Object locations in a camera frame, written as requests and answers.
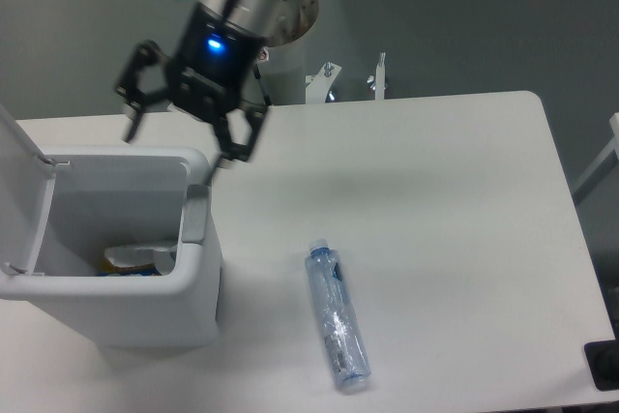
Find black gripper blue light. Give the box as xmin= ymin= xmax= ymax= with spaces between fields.
xmin=113 ymin=5 xmax=270 ymax=187

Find white paper receipt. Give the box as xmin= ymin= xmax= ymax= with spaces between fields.
xmin=103 ymin=241 xmax=178 ymax=276

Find clear plastic water bottle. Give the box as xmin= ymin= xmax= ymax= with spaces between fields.
xmin=305 ymin=239 xmax=371 ymax=391

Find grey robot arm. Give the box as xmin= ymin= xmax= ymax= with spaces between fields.
xmin=114 ymin=0 xmax=289 ymax=169

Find white trash can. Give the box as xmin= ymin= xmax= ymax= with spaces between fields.
xmin=1 ymin=147 xmax=222 ymax=347

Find white trash can lid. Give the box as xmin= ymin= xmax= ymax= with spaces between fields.
xmin=1 ymin=108 xmax=73 ymax=277

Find yellow trash in can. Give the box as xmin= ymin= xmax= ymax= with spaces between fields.
xmin=99 ymin=259 xmax=161 ymax=277

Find black table clamp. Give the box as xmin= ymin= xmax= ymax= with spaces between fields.
xmin=584 ymin=339 xmax=618 ymax=392

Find black cable on pedestal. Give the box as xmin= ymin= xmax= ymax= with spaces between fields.
xmin=251 ymin=62 xmax=275 ymax=107

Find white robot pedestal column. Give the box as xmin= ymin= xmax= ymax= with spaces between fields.
xmin=259 ymin=42 xmax=306 ymax=105

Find white frame bracket middle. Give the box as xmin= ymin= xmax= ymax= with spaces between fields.
xmin=305 ymin=62 xmax=342 ymax=104

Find white frame bracket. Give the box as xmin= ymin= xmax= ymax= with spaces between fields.
xmin=367 ymin=51 xmax=388 ymax=101
xmin=305 ymin=62 xmax=342 ymax=104

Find white frame bracket right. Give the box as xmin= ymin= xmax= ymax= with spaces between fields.
xmin=367 ymin=51 xmax=388 ymax=101

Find white frame leg right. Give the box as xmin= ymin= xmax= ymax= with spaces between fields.
xmin=572 ymin=113 xmax=618 ymax=205

